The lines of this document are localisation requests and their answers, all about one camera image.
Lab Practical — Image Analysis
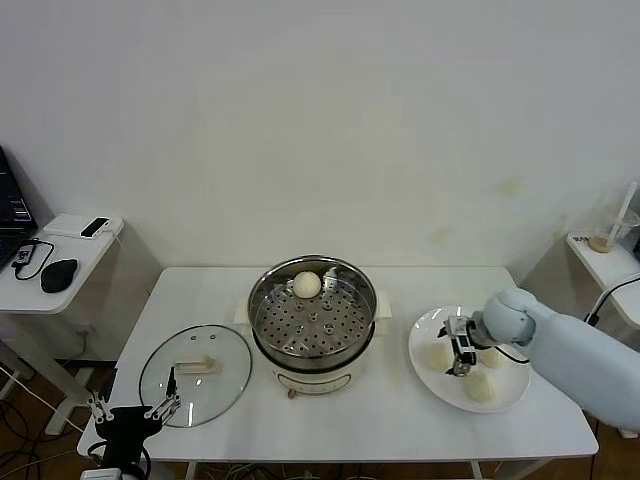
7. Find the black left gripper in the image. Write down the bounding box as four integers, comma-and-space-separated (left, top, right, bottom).
87, 366, 182, 469

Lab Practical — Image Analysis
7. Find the clear plastic drink cup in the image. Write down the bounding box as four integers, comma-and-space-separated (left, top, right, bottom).
589, 208, 640, 255

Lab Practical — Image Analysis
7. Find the black hub with cable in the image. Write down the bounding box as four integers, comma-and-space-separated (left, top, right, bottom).
12, 238, 57, 282

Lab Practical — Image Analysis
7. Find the black computer mouse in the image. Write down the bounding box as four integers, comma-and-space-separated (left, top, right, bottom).
39, 258, 80, 294

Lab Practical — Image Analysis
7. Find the white work table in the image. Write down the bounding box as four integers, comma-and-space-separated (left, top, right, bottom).
77, 266, 600, 464

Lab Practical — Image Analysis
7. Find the white drinking straw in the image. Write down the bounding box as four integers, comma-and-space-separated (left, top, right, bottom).
607, 183, 639, 251

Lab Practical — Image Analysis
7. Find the black hanging power cable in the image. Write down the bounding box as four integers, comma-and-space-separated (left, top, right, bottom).
584, 274, 640, 326

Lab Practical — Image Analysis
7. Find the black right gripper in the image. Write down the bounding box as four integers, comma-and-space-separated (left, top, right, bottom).
436, 321, 486, 377

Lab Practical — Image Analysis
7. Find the white side table with laptop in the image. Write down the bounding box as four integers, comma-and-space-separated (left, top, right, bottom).
0, 213, 161, 436

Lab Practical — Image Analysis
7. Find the black laptop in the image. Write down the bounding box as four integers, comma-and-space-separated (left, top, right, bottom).
0, 145, 40, 274

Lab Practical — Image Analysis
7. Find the perforated steel steamer basket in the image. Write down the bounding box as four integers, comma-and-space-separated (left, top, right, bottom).
248, 255, 379, 357

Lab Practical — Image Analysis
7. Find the flat white box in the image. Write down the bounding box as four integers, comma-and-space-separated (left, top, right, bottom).
43, 213, 112, 241

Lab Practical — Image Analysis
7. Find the large white plate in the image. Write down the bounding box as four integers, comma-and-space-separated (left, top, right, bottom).
407, 306, 531, 414

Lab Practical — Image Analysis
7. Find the small black white device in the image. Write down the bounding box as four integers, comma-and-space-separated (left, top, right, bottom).
80, 217, 111, 240

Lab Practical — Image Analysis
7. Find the white steamed baozi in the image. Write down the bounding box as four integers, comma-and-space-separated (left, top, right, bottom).
477, 347, 505, 370
463, 372, 496, 404
423, 344, 456, 374
292, 270, 322, 300

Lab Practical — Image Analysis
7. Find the white side table with cup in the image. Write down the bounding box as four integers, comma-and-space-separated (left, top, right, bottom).
519, 232, 640, 441

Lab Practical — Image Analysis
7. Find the cream electric cooker pot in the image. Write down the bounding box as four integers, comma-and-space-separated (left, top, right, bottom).
234, 289, 394, 401

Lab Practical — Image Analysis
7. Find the round glass lid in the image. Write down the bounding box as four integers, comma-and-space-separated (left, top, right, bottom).
138, 324, 253, 429

